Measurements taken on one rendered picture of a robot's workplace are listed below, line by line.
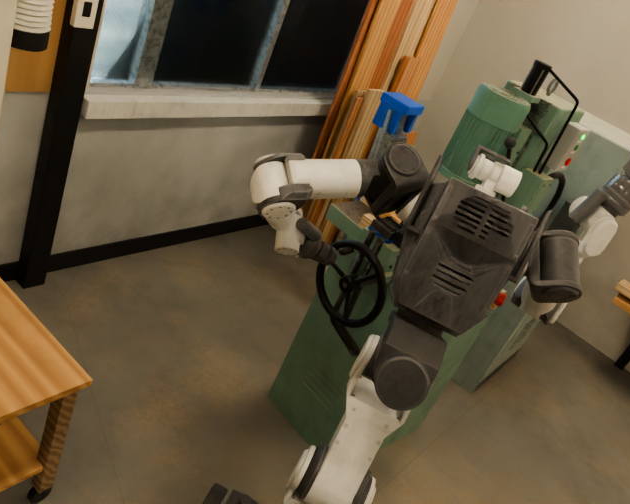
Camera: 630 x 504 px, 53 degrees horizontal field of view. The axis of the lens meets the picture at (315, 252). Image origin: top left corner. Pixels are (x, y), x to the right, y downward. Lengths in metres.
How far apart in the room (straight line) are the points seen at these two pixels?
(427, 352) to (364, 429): 0.29
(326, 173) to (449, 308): 0.40
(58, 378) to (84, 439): 0.60
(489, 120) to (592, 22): 2.51
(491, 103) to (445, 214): 0.76
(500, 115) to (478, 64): 2.68
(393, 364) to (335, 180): 0.42
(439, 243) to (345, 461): 0.59
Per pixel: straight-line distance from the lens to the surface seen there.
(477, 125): 2.05
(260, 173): 1.42
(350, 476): 1.61
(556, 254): 1.53
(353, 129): 3.54
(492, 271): 1.36
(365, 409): 1.56
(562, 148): 2.32
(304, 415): 2.59
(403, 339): 1.39
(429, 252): 1.34
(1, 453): 2.08
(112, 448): 2.36
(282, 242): 1.62
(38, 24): 2.19
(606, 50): 4.45
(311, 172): 1.39
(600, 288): 4.56
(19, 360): 1.83
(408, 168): 1.44
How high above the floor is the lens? 1.80
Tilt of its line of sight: 28 degrees down
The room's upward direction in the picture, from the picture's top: 24 degrees clockwise
